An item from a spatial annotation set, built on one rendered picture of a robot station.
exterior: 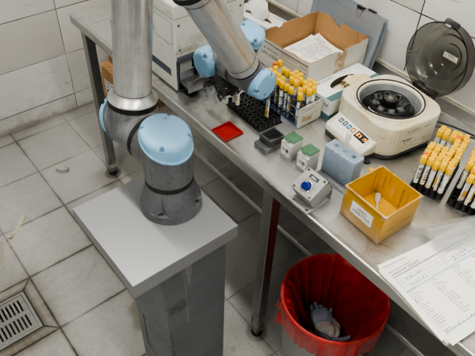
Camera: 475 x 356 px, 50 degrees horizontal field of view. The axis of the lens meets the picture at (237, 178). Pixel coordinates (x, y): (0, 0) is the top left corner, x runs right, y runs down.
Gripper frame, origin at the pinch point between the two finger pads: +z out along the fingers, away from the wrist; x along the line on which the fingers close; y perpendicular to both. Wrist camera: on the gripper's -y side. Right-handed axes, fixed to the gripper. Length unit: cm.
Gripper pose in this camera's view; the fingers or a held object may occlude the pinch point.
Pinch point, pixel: (208, 92)
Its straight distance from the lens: 162.6
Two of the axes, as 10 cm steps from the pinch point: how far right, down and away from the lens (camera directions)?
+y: 5.2, 8.4, -1.3
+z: -3.4, 3.5, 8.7
